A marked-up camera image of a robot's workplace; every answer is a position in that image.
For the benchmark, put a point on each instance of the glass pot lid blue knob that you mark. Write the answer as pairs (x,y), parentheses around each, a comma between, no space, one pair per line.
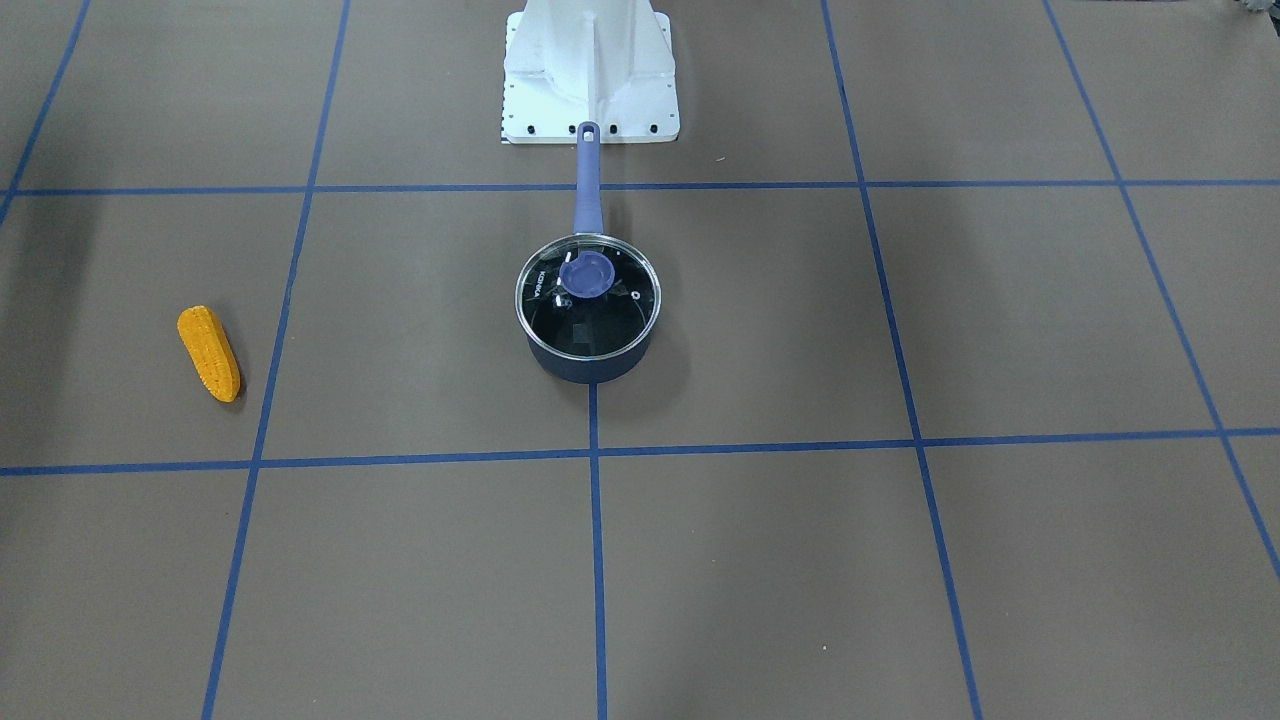
(588,297)

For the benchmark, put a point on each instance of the yellow corn cob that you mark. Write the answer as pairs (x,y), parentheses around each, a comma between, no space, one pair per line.
(208,346)

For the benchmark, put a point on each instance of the dark blue saucepan with handle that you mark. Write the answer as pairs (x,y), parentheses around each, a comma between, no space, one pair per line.
(588,217)

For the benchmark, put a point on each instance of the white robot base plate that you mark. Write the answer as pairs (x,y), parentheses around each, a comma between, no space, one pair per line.
(610,62)

